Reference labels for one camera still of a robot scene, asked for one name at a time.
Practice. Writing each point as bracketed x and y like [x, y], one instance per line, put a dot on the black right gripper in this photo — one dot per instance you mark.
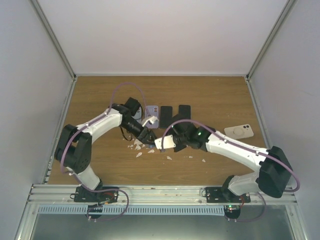
[177, 150]

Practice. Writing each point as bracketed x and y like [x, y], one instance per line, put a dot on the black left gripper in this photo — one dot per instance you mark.
[146, 137]

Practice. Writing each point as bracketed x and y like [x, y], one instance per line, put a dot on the light blue phone case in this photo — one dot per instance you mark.
[138, 115]

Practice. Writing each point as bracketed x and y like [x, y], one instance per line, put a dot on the lavender phone case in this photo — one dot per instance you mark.
[152, 110]

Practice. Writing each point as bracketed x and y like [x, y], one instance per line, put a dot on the dark green smartphone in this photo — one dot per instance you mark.
[166, 113]

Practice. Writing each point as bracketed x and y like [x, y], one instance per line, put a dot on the phone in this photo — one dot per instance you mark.
[184, 111]

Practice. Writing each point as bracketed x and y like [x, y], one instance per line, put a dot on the blue magsafe phone case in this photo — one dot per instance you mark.
[153, 147]

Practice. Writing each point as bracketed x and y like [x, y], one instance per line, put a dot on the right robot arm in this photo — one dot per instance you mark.
[271, 168]

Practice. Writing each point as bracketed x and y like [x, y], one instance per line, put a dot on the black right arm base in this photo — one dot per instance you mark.
[217, 194]

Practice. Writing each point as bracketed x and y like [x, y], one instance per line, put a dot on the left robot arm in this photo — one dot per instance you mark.
[74, 147]

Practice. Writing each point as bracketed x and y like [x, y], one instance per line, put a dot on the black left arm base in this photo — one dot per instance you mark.
[82, 195]

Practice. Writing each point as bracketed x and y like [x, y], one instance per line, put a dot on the white phone stand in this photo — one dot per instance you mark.
[239, 132]

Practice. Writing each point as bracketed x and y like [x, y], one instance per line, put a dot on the white debris pile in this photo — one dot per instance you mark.
[140, 148]

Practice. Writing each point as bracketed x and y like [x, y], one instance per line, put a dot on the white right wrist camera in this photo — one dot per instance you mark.
[164, 143]

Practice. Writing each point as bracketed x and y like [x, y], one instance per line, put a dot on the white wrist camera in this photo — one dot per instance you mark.
[164, 143]
[149, 120]

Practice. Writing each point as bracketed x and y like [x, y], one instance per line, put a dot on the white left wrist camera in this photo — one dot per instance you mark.
[149, 120]

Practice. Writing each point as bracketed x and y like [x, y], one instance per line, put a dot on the white slotted cable duct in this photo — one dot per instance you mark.
[135, 209]

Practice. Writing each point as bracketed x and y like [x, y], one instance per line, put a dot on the aluminium front rail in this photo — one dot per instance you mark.
[138, 194]

